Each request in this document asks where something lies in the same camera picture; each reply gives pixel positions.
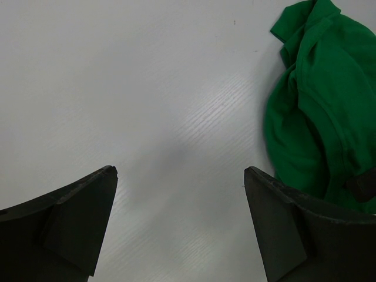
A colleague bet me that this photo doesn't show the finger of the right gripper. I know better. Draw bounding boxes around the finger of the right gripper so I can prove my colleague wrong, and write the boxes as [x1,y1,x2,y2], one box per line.
[345,169,376,203]

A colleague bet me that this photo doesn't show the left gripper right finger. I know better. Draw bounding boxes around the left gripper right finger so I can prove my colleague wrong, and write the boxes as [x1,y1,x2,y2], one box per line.
[244,166,375,281]

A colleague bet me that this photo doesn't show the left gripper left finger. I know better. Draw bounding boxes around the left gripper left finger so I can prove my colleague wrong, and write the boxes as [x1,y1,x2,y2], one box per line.
[1,166,118,281]

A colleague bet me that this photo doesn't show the green t shirt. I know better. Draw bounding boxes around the green t shirt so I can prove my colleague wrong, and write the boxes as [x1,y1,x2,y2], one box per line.
[264,1,375,214]

